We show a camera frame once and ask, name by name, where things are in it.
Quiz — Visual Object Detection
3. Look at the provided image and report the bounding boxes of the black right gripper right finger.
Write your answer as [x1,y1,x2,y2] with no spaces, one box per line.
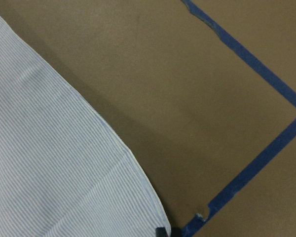
[172,228,180,237]

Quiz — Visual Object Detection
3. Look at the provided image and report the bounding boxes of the light blue striped shirt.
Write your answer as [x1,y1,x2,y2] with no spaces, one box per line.
[0,16,171,237]

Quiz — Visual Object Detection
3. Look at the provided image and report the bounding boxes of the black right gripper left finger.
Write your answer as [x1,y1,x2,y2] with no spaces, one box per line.
[155,227,167,237]

